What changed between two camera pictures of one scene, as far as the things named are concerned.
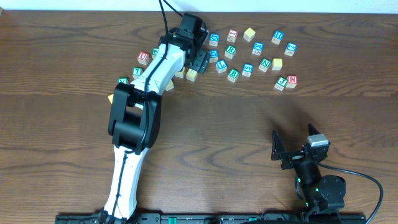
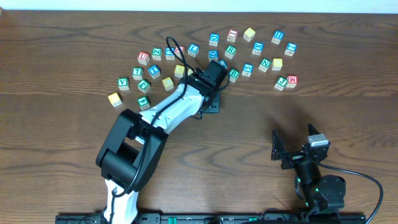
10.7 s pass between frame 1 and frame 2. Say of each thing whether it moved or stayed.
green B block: stayed
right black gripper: stayed
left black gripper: moved
